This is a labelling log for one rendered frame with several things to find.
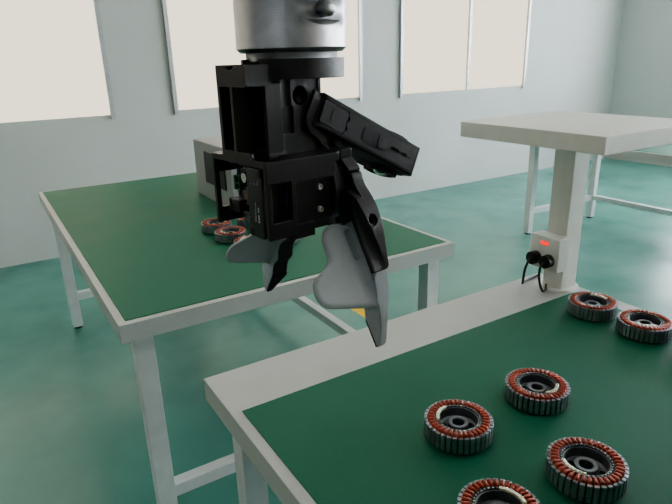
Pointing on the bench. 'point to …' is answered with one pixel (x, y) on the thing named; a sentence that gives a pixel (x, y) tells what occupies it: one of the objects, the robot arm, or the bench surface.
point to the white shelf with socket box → (568, 174)
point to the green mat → (412, 407)
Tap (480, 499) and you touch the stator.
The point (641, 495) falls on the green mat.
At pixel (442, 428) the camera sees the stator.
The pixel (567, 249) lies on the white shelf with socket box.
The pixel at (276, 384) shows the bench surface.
